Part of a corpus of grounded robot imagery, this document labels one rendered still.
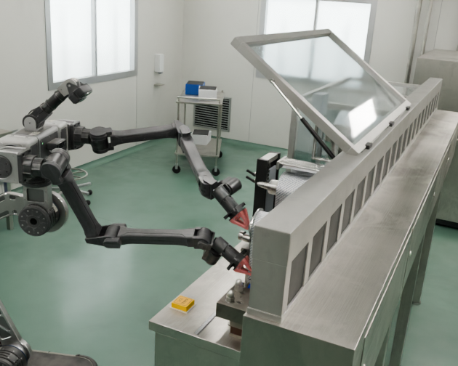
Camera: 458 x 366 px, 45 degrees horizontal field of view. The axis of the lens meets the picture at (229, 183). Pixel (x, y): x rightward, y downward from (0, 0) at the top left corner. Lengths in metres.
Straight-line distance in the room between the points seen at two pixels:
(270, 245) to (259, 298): 0.13
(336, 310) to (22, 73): 5.09
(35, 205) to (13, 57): 3.57
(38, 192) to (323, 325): 1.59
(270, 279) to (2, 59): 4.92
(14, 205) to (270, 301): 1.69
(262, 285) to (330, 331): 0.17
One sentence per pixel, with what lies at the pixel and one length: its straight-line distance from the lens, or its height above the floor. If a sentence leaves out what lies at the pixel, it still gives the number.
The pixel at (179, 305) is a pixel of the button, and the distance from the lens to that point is 2.28.
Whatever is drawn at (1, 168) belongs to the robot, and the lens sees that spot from 2.24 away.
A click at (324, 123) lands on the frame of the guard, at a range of 1.79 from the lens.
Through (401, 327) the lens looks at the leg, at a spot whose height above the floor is 0.33.
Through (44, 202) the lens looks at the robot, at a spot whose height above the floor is 1.21.
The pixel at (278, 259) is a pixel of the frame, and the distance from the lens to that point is 1.18.
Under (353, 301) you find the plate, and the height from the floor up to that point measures 1.44.
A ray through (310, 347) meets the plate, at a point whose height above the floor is 1.41.
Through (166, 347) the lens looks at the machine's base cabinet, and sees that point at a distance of 2.25.
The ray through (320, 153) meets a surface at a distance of 3.07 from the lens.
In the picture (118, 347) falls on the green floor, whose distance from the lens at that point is 3.65.
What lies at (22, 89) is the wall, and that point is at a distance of 6.08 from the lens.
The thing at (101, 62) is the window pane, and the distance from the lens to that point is 7.06.
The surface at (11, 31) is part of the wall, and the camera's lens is 5.94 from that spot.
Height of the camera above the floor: 2.11
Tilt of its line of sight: 19 degrees down
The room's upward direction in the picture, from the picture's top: 4 degrees clockwise
